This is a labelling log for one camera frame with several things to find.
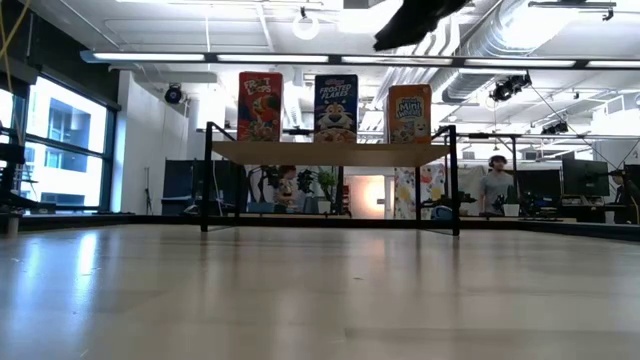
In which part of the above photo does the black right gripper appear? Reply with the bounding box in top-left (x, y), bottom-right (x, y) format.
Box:
top-left (373, 0), bottom-right (471, 52)

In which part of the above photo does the orange Mini Wheats cereal box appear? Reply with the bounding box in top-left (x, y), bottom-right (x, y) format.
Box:
top-left (387, 83), bottom-right (433, 146)

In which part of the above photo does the blue Frosted Flakes cereal box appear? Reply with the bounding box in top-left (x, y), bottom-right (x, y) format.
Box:
top-left (313, 73), bottom-right (360, 145)

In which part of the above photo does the red Froot Loops cereal box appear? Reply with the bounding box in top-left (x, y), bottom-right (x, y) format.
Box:
top-left (237, 71), bottom-right (284, 143)

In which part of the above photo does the black ceiling spotlight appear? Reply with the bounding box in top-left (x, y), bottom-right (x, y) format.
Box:
top-left (541, 119), bottom-right (570, 136)
top-left (163, 82), bottom-right (184, 105)
top-left (489, 73), bottom-right (533, 104)

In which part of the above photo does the floral patterned cloth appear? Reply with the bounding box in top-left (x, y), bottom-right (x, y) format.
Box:
top-left (393, 164), bottom-right (447, 221)

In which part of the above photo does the green potted plant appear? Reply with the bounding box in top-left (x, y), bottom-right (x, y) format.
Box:
top-left (315, 168), bottom-right (340, 215)

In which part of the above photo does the person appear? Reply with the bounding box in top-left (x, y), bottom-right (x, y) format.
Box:
top-left (610, 169), bottom-right (640, 225)
top-left (478, 154), bottom-right (516, 217)
top-left (273, 164), bottom-right (300, 215)

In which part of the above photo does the black computer monitor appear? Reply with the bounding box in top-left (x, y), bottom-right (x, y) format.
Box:
top-left (562, 158), bottom-right (611, 199)

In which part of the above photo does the linear ceiling light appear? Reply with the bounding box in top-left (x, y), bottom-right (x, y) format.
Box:
top-left (79, 48), bottom-right (640, 71)

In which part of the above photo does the dark blue partition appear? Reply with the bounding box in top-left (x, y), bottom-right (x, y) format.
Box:
top-left (160, 158), bottom-right (246, 217)

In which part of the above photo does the large window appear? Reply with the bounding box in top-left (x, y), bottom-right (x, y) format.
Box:
top-left (0, 74), bottom-right (119, 214)

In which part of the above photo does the silver ventilation duct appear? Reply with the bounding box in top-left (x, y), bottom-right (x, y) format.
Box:
top-left (424, 0), bottom-right (531, 104)

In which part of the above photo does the white ceiling ring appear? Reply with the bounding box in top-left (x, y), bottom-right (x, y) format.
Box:
top-left (292, 12), bottom-right (321, 41)

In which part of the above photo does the wooden shelf black metal frame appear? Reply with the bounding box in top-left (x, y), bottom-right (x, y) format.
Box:
top-left (200, 121), bottom-right (461, 237)

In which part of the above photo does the yellow cable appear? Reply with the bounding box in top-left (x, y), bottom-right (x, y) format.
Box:
top-left (0, 0), bottom-right (32, 94)

